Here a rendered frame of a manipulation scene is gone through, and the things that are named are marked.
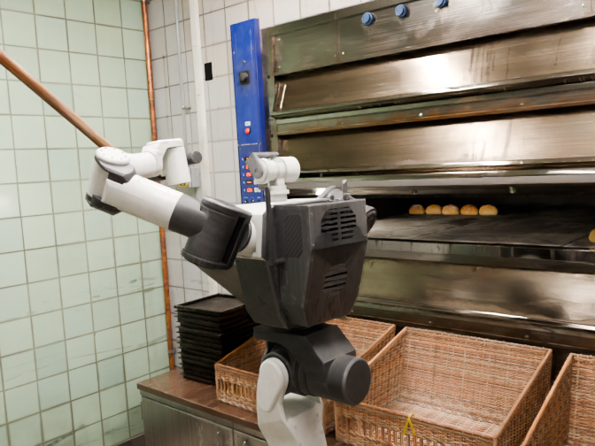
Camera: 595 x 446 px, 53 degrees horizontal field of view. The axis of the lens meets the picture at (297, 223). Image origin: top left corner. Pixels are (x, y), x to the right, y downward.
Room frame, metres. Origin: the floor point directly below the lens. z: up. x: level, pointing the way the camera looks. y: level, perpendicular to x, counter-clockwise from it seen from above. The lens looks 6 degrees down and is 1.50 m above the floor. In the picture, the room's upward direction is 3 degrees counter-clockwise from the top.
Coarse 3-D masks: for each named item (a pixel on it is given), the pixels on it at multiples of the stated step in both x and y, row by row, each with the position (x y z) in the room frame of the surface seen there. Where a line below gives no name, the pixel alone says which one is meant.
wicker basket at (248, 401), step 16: (336, 320) 2.49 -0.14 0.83; (352, 320) 2.43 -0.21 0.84; (368, 320) 2.39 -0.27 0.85; (352, 336) 2.42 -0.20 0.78; (368, 336) 2.37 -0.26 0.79; (384, 336) 2.25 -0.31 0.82; (240, 352) 2.42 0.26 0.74; (256, 352) 2.48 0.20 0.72; (368, 352) 2.17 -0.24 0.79; (224, 368) 2.28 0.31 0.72; (240, 368) 2.41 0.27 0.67; (256, 368) 2.48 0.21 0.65; (224, 384) 2.29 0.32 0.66; (240, 384) 2.22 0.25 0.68; (256, 384) 2.17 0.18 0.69; (224, 400) 2.29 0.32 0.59; (240, 400) 2.23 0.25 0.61; (256, 400) 2.28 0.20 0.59
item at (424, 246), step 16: (368, 240) 2.41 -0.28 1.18; (384, 240) 2.36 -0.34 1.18; (400, 240) 2.34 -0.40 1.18; (416, 240) 2.31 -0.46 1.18; (480, 256) 2.10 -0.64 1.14; (496, 256) 2.06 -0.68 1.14; (512, 256) 2.02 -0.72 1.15; (528, 256) 1.99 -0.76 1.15; (544, 256) 1.95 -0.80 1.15; (560, 256) 1.92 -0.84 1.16; (576, 256) 1.88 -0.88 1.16; (592, 256) 1.85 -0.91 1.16
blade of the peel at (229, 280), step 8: (208, 272) 2.30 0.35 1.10; (216, 272) 2.26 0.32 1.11; (224, 272) 2.22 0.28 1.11; (232, 272) 2.18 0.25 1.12; (216, 280) 2.35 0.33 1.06; (224, 280) 2.31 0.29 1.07; (232, 280) 2.26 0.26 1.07; (232, 288) 2.36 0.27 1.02; (240, 288) 2.32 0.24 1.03; (240, 296) 2.41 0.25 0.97
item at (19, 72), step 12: (0, 60) 1.53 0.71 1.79; (12, 60) 1.55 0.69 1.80; (12, 72) 1.56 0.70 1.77; (24, 72) 1.57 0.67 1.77; (36, 84) 1.59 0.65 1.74; (48, 96) 1.61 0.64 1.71; (60, 108) 1.64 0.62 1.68; (72, 120) 1.66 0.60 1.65; (84, 132) 1.69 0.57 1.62; (96, 132) 1.71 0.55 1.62; (96, 144) 1.72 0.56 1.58; (108, 144) 1.73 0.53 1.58
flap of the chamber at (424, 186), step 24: (312, 192) 2.54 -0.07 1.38; (360, 192) 2.40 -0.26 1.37; (384, 192) 2.34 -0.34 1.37; (408, 192) 2.28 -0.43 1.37; (432, 192) 2.22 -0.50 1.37; (456, 192) 2.16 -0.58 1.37; (480, 192) 2.11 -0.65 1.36; (504, 192) 2.06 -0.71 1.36; (528, 192) 2.01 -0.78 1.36; (552, 192) 1.96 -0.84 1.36; (576, 192) 1.92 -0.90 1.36
